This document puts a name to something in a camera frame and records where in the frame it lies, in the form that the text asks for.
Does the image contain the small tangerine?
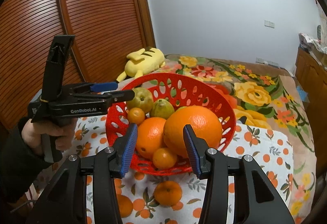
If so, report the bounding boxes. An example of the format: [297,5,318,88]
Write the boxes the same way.
[128,107,145,125]
[153,181,182,207]
[117,194,133,218]
[152,148,177,170]

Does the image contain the small yellow-green apple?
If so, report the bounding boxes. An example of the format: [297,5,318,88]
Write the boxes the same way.
[126,87,154,114]

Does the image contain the large orange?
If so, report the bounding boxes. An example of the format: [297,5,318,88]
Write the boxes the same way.
[136,117,166,159]
[163,106,222,158]

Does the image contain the large green apple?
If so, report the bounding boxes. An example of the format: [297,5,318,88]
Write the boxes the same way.
[175,106,187,112]

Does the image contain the person's left hand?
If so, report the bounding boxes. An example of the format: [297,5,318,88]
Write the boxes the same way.
[21,117,79,155]

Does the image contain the yellow plush toy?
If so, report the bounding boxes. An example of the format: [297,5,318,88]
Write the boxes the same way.
[116,48,166,82]

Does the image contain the orange-print white tablecloth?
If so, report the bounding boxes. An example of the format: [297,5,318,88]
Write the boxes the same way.
[28,111,294,224]

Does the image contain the brown louvered wardrobe door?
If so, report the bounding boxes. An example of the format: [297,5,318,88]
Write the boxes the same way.
[1,0,155,129]

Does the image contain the floral bed blanket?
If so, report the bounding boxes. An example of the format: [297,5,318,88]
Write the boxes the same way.
[120,53,318,224]

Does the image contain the wooden cabinet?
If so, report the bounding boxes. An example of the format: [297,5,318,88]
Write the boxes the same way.
[295,47,327,176]

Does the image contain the clutter on cabinet top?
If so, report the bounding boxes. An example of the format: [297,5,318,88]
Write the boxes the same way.
[298,26,326,64]

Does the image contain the white wall switch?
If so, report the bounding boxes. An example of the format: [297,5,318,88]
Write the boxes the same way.
[264,20,275,28]

